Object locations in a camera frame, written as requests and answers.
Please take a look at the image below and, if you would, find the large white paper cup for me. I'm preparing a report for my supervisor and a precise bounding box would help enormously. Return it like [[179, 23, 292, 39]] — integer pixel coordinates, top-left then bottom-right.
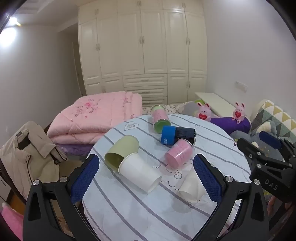
[[118, 153, 162, 193]]

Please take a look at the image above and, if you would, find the blue black cup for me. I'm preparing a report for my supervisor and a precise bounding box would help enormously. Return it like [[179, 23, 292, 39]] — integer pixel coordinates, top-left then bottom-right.
[[161, 126, 196, 146]]

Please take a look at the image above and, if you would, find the left pink bunny plush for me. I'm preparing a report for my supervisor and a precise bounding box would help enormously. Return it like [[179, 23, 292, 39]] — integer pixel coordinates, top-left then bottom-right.
[[196, 101, 212, 121]]

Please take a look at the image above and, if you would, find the purple bed sheet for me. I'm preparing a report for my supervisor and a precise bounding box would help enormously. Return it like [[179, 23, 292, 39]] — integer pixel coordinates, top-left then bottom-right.
[[58, 144, 93, 162]]

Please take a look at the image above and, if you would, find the triangle pattern cushion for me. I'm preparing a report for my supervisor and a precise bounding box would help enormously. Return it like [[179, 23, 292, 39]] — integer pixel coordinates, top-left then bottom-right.
[[249, 99, 295, 145]]

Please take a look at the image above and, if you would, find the pink bunny plush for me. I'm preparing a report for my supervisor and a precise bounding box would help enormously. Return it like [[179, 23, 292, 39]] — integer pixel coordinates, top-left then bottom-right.
[[232, 102, 245, 124], [196, 101, 212, 121]]

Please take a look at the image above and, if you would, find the small white paper cup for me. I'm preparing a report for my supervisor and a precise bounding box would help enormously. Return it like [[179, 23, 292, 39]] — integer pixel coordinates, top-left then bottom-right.
[[177, 167, 206, 203]]

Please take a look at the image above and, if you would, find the right pink bunny plush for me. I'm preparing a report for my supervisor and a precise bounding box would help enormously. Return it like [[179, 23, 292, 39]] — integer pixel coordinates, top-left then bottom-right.
[[232, 102, 245, 124]]

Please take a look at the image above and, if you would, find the grey green pillow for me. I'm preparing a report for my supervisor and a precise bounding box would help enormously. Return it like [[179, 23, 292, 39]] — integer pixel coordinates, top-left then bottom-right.
[[177, 99, 205, 116]]

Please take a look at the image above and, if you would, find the grey plush pillow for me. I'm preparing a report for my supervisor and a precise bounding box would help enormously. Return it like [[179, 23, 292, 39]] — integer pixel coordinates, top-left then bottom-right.
[[230, 120, 284, 161]]

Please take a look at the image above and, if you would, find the cream white wardrobe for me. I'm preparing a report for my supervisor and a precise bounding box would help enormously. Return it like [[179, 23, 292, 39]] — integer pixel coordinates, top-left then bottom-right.
[[76, 1, 207, 106]]

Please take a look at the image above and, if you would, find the light green plastic cup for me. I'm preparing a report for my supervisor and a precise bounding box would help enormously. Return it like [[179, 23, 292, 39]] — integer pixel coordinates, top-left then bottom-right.
[[104, 135, 139, 172]]

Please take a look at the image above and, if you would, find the white wall socket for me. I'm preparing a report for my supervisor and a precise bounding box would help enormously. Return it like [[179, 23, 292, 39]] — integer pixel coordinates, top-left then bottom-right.
[[235, 81, 248, 92]]

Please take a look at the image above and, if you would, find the folded pink quilt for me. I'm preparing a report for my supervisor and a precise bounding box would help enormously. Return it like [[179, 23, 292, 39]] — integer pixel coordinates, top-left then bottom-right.
[[47, 91, 142, 145]]

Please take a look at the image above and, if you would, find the white bedside shelf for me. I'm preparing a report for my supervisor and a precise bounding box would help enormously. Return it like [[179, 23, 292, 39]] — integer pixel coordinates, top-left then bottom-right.
[[195, 92, 235, 117]]

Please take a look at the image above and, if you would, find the beige jacket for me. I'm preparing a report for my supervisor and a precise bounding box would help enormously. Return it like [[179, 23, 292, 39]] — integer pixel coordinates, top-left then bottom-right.
[[1, 121, 68, 199]]

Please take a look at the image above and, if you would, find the pink cloth bottom left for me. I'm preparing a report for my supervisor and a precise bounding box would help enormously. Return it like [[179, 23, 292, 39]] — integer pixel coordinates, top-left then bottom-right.
[[1, 202, 23, 241]]

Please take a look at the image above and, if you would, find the pink green glass cup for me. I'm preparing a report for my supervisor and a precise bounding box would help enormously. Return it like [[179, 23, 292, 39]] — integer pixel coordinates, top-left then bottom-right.
[[151, 105, 171, 133]]

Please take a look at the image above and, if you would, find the purple bolster pillow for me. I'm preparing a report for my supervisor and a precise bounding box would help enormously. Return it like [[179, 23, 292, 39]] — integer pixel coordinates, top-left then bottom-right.
[[210, 117, 250, 135]]

